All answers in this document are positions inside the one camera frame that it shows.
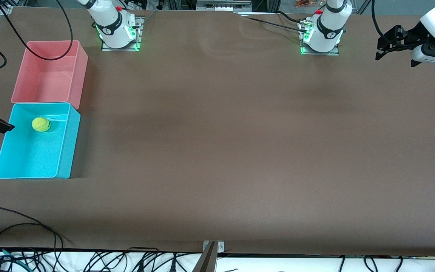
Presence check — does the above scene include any yellow-green tennis ball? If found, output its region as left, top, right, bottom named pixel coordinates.
left=32, top=117, right=51, bottom=133

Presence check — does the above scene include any short black base cable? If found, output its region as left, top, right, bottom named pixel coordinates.
left=276, top=11, right=305, bottom=25

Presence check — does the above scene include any small metal bracket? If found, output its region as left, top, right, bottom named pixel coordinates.
left=202, top=240, right=225, bottom=254

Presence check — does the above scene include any pink plastic bin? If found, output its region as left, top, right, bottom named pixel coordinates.
left=11, top=40, right=89, bottom=110

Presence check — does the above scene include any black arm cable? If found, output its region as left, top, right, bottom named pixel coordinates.
left=371, top=0, right=392, bottom=38
left=0, top=0, right=74, bottom=61

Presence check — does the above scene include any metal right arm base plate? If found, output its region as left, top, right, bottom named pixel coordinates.
left=100, top=15, right=143, bottom=52

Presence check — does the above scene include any brown table cover sheet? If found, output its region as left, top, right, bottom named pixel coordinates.
left=0, top=7, right=435, bottom=257

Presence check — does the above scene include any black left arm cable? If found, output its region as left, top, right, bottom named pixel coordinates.
left=371, top=0, right=392, bottom=38

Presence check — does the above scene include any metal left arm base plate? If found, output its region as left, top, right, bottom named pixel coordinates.
left=299, top=21, right=341, bottom=56

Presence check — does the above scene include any blue plastic bin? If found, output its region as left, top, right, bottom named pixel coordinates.
left=0, top=102, right=81, bottom=179

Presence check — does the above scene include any long black base cable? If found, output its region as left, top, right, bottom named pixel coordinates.
left=238, top=14, right=309, bottom=32

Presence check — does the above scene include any aluminium frame profile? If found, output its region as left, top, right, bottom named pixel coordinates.
left=196, top=0, right=253, bottom=12

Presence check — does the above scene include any thin grey base cable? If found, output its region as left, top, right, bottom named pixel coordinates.
left=139, top=9, right=158, bottom=30

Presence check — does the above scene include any black cable on table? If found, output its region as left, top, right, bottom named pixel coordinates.
left=0, top=206, right=74, bottom=250

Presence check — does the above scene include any teal cable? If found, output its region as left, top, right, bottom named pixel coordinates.
left=0, top=246, right=27, bottom=272

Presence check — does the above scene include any dark grey mount bar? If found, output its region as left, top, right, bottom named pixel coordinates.
left=192, top=242, right=219, bottom=272

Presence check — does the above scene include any aluminium table side rail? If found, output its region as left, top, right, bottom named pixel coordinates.
left=0, top=0, right=16, bottom=23

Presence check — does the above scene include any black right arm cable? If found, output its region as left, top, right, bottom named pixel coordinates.
left=0, top=0, right=74, bottom=61

